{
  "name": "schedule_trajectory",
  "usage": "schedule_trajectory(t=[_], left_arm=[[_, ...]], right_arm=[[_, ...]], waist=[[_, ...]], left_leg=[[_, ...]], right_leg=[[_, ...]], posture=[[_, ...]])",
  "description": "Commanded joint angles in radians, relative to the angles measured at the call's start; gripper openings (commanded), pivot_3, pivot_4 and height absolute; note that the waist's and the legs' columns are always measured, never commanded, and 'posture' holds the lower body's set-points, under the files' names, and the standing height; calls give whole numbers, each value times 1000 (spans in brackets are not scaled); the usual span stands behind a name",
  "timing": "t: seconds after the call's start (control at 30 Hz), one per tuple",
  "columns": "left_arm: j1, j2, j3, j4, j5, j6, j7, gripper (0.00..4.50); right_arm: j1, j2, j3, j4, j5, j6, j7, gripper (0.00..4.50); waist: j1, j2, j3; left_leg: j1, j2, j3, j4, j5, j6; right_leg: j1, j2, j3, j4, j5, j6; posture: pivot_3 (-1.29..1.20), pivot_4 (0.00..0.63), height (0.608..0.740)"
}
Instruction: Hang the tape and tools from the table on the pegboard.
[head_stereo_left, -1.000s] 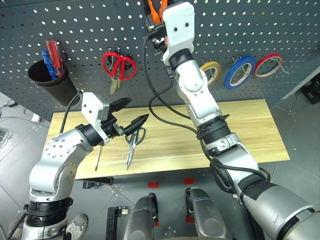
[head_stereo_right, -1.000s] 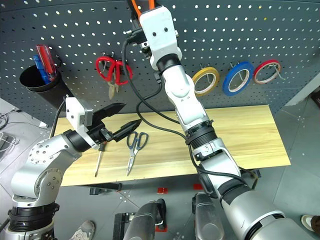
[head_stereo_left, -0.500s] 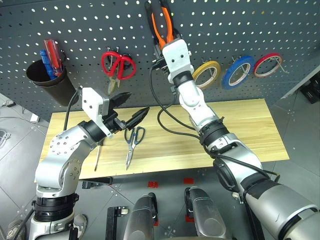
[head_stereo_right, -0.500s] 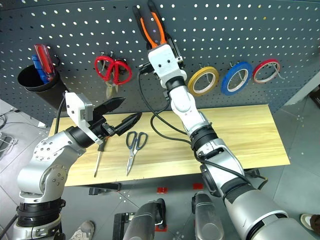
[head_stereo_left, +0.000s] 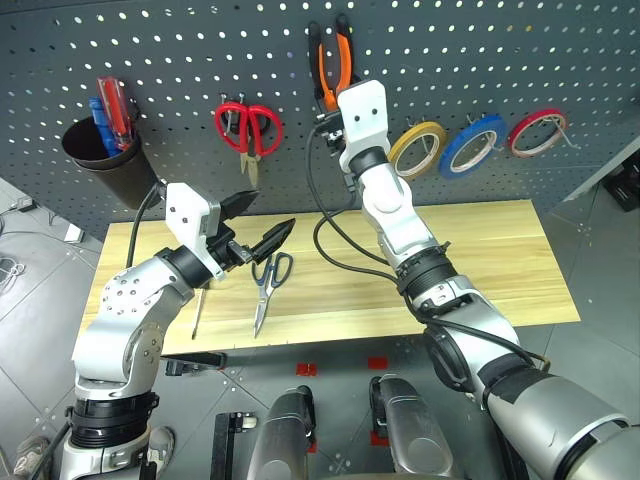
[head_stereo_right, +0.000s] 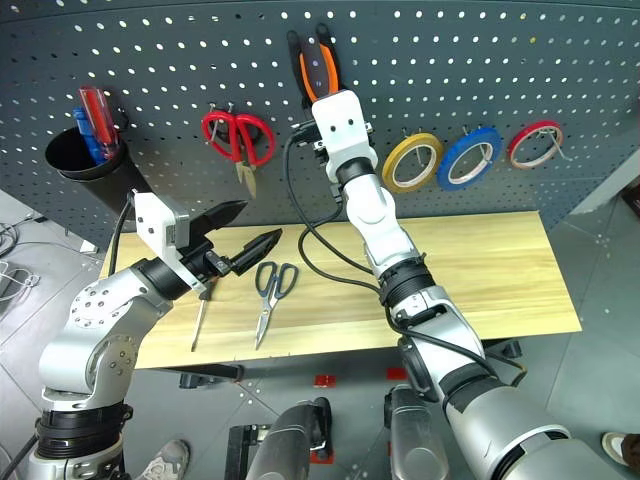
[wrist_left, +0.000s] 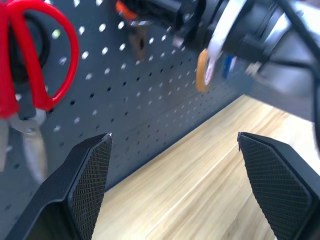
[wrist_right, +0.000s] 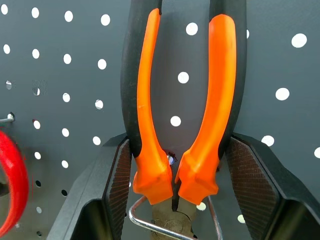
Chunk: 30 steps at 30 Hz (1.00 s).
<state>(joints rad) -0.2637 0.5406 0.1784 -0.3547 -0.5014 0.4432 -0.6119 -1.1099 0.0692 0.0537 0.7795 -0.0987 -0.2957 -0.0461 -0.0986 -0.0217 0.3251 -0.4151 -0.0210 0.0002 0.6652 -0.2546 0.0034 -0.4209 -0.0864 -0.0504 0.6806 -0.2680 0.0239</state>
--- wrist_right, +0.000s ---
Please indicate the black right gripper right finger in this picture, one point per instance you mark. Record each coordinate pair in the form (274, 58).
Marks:
(270, 190)

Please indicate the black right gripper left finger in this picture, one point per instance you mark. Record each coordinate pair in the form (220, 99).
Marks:
(95, 190)

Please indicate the orange and black pliers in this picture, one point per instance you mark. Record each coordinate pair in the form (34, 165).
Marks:
(220, 100)

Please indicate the silver pegboard hook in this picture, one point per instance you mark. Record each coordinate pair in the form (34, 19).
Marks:
(6, 120)

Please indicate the dark grey pegboard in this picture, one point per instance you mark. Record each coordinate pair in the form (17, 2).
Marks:
(62, 75)

